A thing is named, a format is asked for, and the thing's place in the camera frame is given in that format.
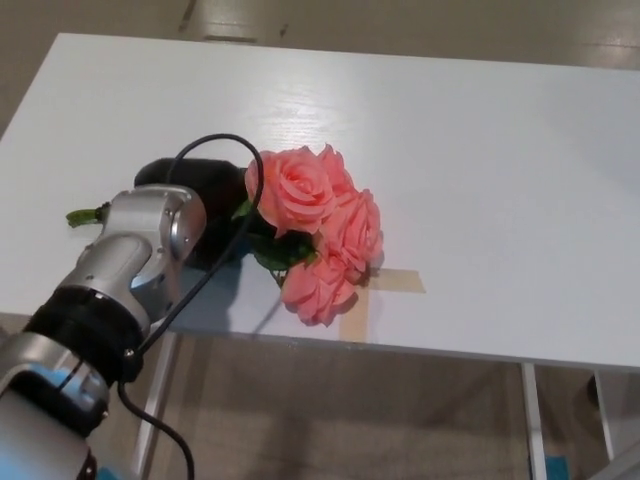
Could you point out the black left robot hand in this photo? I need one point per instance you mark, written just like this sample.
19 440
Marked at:
215 190

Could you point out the pink artificial rose bouquet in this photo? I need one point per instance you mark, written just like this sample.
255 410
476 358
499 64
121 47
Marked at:
300 190

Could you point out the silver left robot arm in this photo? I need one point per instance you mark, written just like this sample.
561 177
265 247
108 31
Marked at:
120 260

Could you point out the white slanted table leg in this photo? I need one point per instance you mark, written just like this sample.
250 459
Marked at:
155 380

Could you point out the long beige tape strip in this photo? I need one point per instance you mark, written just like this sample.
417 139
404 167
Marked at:
402 281

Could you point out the white thick table leg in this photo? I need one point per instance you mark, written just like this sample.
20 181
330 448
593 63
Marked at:
532 425

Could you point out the blue floor marker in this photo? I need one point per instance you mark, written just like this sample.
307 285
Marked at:
556 467

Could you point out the white thin table leg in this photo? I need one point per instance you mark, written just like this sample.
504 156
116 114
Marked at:
604 415

